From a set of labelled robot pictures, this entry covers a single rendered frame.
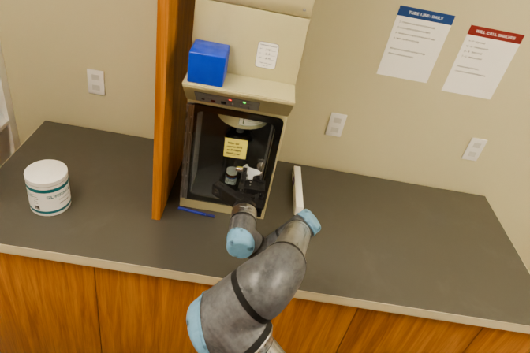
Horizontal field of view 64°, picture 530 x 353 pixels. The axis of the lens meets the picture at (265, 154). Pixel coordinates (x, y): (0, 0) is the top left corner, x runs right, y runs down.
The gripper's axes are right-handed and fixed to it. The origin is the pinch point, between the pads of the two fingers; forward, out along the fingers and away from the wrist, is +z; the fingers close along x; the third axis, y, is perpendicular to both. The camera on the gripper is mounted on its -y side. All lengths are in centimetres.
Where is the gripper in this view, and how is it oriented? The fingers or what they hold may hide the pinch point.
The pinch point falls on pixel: (244, 169)
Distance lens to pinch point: 141.2
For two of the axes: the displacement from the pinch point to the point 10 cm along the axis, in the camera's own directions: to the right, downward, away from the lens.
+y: 9.8, 1.7, 0.5
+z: 0.5, -5.7, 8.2
